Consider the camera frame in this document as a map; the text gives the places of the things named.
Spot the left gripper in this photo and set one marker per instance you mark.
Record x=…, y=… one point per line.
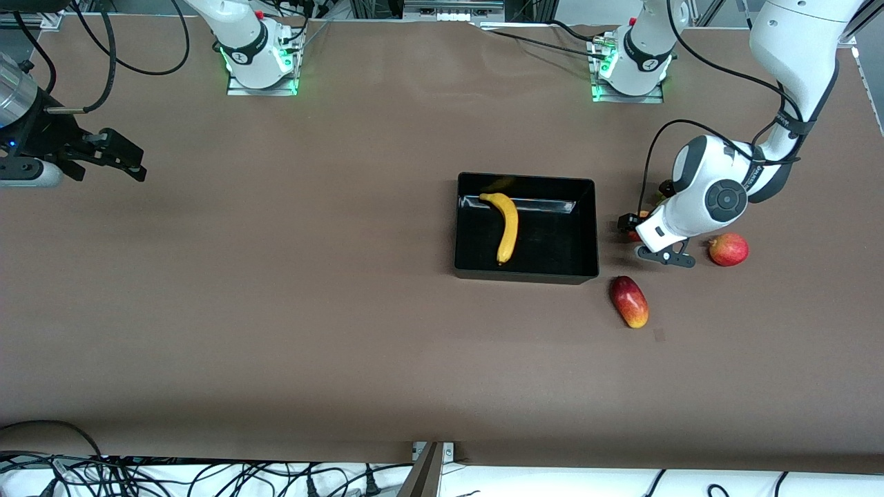
x=628, y=222

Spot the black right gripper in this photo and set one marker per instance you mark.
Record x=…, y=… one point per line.
x=43, y=140

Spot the small red yellow apple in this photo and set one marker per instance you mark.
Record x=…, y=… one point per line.
x=632, y=236

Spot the black plastic box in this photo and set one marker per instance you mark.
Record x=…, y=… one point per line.
x=552, y=255

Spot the yellow banana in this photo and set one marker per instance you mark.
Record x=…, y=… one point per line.
x=510, y=228

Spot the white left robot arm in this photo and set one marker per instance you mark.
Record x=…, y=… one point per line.
x=787, y=41

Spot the red yellow mango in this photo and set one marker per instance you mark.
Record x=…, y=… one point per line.
x=629, y=301

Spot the red apple with stem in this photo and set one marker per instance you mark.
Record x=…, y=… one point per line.
x=728, y=250

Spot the white power strip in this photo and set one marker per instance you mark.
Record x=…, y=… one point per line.
x=452, y=15

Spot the grey slanted support beam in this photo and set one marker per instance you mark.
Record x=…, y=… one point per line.
x=421, y=480

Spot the black power plug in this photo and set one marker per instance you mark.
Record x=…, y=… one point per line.
x=311, y=487
x=372, y=483

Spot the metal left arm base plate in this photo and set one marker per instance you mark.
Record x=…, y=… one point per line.
x=608, y=96

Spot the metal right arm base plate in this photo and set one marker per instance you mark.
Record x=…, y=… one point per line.
x=238, y=88

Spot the aluminium frame profile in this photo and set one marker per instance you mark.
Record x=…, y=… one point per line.
x=525, y=8

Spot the small metal table bracket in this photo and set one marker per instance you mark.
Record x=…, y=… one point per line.
x=447, y=451

